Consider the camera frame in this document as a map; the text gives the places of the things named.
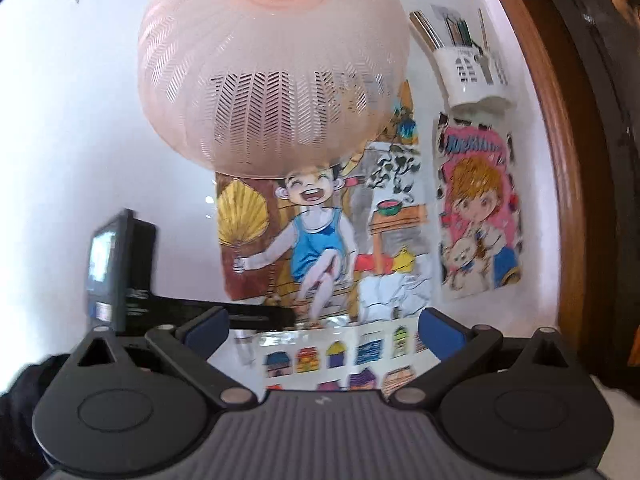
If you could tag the girl with puppy drawing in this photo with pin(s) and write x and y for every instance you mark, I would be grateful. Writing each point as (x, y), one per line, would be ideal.
(479, 210)

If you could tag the pink plastic food cover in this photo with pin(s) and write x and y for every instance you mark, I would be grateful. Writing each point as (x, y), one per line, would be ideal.
(261, 88)

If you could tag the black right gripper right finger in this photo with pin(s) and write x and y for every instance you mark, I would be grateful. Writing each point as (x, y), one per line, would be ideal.
(460, 351)

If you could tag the white chopstick holder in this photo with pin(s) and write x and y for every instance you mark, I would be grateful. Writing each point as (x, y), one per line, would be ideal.
(470, 73)

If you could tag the colourful houses drawing paper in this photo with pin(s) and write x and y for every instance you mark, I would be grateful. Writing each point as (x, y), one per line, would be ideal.
(382, 356)

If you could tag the brown wooden door frame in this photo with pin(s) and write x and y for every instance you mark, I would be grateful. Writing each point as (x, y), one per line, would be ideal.
(583, 179)

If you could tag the boy with fan drawing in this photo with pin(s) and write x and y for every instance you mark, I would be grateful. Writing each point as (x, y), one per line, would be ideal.
(343, 244)

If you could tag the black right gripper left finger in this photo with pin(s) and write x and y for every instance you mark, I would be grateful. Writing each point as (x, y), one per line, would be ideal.
(186, 350)

